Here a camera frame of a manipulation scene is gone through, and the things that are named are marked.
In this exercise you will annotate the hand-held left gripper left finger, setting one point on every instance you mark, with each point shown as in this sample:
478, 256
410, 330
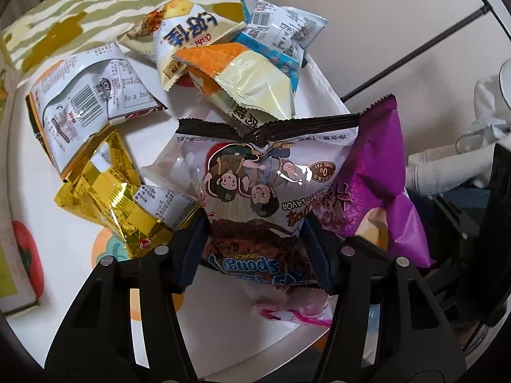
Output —
195, 243

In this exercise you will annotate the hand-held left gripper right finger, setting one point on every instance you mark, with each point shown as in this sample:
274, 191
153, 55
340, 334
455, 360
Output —
317, 255

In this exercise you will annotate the cartoon print snack packet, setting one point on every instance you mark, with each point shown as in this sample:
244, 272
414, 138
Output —
255, 191

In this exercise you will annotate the purple chips packet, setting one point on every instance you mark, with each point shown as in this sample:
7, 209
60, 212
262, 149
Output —
375, 183

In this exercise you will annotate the gold foil snack packet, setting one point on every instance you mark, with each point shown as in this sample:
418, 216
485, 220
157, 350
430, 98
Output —
115, 191

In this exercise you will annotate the fruit print cardboard box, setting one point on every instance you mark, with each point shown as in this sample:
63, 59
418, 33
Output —
20, 271

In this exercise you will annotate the white orange barcode snack packet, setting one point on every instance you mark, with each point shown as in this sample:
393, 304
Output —
80, 103

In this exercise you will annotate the cream yellow snack packet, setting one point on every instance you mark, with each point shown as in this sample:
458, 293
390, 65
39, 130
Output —
187, 36

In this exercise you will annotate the pink snack wrapper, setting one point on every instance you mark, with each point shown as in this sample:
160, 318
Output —
287, 305

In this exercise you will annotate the orange cream snack packet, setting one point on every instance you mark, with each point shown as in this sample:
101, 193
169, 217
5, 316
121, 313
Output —
247, 75

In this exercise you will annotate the black case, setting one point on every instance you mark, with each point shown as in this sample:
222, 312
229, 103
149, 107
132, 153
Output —
497, 227

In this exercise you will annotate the white garment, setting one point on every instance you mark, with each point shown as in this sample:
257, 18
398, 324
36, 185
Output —
467, 147

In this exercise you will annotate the blue white snack packet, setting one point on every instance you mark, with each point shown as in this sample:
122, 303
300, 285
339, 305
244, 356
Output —
279, 28

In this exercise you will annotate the black metal rod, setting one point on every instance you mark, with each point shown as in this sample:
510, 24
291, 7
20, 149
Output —
423, 48

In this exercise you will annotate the floral striped blanket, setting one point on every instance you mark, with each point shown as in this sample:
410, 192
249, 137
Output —
92, 12

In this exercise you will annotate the white round object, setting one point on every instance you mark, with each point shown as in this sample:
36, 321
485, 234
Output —
505, 83

